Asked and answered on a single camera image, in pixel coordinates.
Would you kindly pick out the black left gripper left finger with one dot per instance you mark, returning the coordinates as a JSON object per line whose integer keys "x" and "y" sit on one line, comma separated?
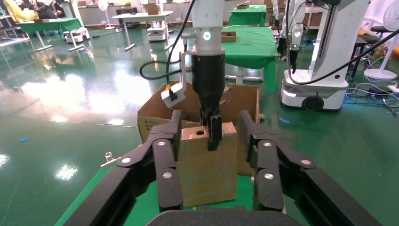
{"x": 165, "y": 174}

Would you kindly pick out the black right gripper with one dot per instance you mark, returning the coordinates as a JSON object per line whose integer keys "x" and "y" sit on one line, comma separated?
{"x": 208, "y": 78}

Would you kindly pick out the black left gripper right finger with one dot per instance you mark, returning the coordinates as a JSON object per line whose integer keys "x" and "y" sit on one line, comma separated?
{"x": 268, "y": 181}

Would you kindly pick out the small brown cardboard box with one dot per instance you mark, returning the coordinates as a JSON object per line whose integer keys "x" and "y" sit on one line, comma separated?
{"x": 205, "y": 174}

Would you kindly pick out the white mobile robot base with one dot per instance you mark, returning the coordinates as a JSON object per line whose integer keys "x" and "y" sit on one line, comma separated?
{"x": 156, "y": 34}
{"x": 76, "y": 34}

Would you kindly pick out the large open brown carton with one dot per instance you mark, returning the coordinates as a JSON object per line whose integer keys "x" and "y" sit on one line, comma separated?
{"x": 156, "y": 115}

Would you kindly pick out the flat brown cardboard box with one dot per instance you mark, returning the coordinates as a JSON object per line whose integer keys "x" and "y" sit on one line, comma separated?
{"x": 228, "y": 36}

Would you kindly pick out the green table cloth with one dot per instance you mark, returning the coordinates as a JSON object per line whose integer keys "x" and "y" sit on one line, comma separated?
{"x": 145, "y": 207}

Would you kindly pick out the green cloth covered table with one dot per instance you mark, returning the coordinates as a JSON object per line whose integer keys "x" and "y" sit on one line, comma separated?
{"x": 50, "y": 24}
{"x": 249, "y": 46}
{"x": 249, "y": 14}

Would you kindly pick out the white work table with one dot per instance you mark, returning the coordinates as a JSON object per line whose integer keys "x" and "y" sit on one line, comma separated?
{"x": 140, "y": 15}

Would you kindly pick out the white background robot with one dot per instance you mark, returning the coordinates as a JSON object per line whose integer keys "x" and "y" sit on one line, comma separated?
{"x": 330, "y": 46}

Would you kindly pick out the small blue floor scrap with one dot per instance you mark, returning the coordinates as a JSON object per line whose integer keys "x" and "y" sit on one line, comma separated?
{"x": 24, "y": 139}

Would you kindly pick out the small white standing fan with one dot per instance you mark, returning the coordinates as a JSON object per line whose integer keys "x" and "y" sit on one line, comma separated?
{"x": 103, "y": 4}

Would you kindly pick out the black stool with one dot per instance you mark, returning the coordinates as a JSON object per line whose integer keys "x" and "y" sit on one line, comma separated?
{"x": 380, "y": 29}

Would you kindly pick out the person in black clothes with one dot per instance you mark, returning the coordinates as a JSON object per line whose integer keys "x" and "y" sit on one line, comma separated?
{"x": 45, "y": 12}

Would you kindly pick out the large white floor fan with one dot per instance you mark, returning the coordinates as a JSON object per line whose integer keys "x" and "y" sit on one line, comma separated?
{"x": 391, "y": 18}

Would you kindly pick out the person in yellow jacket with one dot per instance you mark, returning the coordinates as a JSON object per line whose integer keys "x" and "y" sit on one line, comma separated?
{"x": 21, "y": 12}

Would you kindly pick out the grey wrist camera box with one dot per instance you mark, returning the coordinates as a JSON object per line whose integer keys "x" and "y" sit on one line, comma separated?
{"x": 173, "y": 96}

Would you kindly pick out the grey camera mounting bracket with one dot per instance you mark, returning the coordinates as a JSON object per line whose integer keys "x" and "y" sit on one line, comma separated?
{"x": 183, "y": 71}

